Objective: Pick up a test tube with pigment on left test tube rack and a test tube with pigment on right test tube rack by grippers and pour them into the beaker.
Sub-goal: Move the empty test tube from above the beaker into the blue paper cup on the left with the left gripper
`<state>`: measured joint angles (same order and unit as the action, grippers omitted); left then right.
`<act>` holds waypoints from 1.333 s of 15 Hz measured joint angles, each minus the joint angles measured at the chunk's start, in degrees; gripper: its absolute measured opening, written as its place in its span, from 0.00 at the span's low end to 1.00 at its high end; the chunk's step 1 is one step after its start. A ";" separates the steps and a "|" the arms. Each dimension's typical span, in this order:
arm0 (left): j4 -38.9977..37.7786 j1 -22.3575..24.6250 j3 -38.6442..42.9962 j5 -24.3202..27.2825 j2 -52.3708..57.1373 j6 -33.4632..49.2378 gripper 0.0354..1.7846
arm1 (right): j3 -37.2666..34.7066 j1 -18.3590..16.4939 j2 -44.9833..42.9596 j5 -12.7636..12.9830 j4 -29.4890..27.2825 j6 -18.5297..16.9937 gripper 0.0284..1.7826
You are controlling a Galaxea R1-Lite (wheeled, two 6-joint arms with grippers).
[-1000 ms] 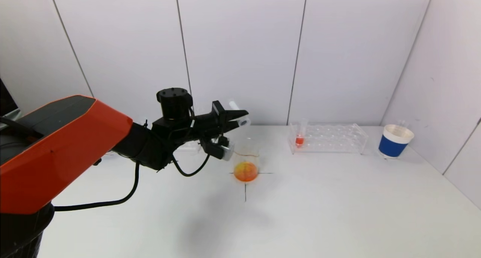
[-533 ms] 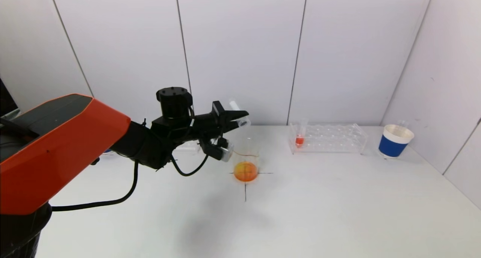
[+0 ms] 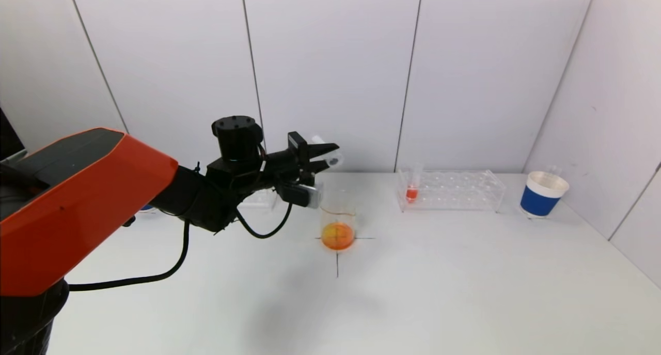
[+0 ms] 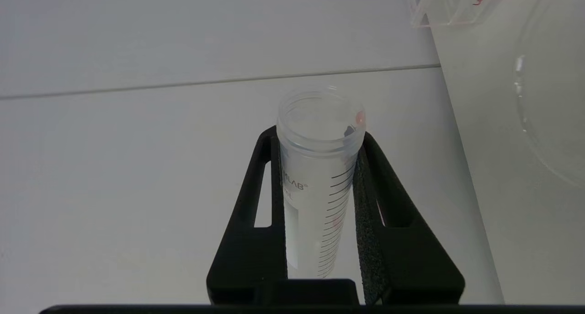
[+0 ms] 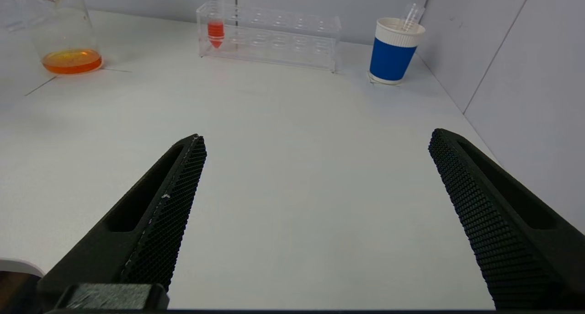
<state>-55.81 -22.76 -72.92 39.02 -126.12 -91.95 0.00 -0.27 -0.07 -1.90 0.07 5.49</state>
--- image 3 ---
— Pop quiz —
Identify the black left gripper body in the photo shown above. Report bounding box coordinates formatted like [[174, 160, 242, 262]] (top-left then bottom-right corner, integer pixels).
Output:
[[265, 131, 315, 187]]

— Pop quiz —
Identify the test tube with red pigment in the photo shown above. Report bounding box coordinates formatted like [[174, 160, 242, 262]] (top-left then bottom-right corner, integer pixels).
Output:
[[310, 134, 344, 168], [405, 162, 425, 204]]

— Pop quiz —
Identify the clear acrylic test tube rack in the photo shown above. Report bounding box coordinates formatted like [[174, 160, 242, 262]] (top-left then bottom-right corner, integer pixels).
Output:
[[395, 168, 507, 213], [238, 187, 280, 211]]

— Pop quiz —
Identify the clear glass beaker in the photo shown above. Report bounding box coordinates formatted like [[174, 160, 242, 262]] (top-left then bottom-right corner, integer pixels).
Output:
[[318, 190, 358, 252]]

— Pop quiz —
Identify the white grey left wrist camera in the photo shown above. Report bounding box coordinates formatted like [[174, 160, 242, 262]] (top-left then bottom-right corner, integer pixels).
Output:
[[278, 182, 324, 209]]

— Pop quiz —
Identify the black looped camera cable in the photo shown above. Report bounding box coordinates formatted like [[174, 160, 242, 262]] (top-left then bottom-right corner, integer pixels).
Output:
[[235, 203, 293, 239]]

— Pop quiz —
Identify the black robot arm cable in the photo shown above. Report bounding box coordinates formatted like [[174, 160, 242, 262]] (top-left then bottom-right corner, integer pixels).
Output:
[[67, 221, 191, 292]]

